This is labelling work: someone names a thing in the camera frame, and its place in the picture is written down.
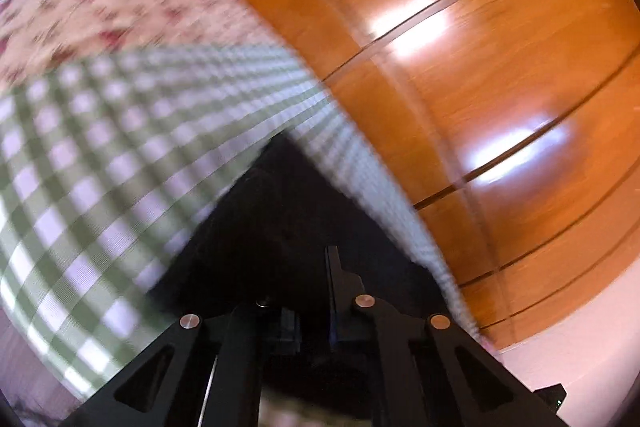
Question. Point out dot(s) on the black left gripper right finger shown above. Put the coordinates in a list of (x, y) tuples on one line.
[(419, 372)]

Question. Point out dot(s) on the black pants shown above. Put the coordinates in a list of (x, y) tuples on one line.
[(266, 241)]

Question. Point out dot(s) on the green white checkered bedsheet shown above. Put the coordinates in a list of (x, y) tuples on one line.
[(108, 164)]

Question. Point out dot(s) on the orange wooden wardrobe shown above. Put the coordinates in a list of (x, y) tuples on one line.
[(512, 126)]

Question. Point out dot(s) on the floral pink quilt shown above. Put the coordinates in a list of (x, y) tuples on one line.
[(38, 35)]

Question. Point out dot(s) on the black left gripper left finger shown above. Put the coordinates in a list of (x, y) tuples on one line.
[(197, 373)]

